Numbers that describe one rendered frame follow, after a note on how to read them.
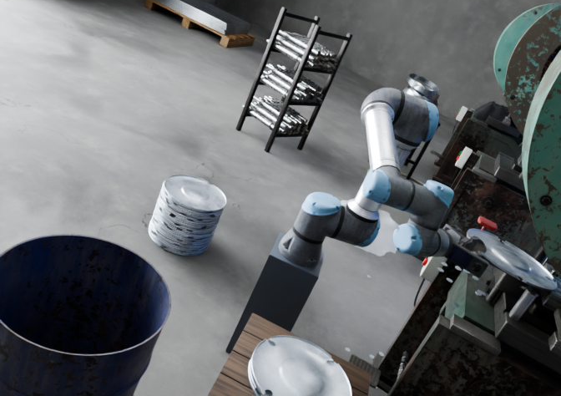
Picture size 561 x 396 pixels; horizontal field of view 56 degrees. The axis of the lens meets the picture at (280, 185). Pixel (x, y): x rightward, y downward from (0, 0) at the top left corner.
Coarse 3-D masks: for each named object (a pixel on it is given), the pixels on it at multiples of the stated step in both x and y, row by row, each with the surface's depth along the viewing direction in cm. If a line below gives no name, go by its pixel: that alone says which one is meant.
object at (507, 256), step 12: (492, 240) 167; (480, 252) 151; (492, 252) 156; (504, 252) 159; (516, 252) 167; (504, 264) 151; (516, 264) 154; (528, 264) 162; (540, 264) 165; (516, 276) 145; (528, 276) 151; (540, 276) 156; (552, 276) 160; (540, 288) 146; (552, 288) 151
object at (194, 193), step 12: (168, 180) 236; (180, 180) 241; (192, 180) 245; (204, 180) 249; (168, 192) 227; (180, 192) 231; (192, 192) 234; (204, 192) 238; (216, 192) 244; (192, 204) 226; (204, 204) 230; (216, 204) 235
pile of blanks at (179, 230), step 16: (160, 192) 235; (160, 208) 230; (176, 208) 224; (160, 224) 231; (176, 224) 228; (192, 224) 227; (208, 224) 232; (160, 240) 232; (176, 240) 231; (192, 240) 231; (208, 240) 239
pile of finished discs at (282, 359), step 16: (288, 336) 153; (256, 352) 143; (272, 352) 146; (288, 352) 148; (304, 352) 151; (320, 352) 153; (256, 368) 138; (272, 368) 140; (288, 368) 142; (304, 368) 144; (320, 368) 147; (336, 368) 150; (256, 384) 134; (272, 384) 135; (288, 384) 137; (304, 384) 139; (320, 384) 141; (336, 384) 144
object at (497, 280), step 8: (496, 272) 166; (504, 272) 157; (488, 280) 167; (496, 280) 161; (504, 280) 157; (512, 280) 156; (520, 280) 153; (488, 288) 161; (496, 288) 159; (504, 288) 158; (512, 288) 157; (520, 288) 156; (536, 288) 152; (488, 296) 161; (496, 296) 159; (520, 296) 157
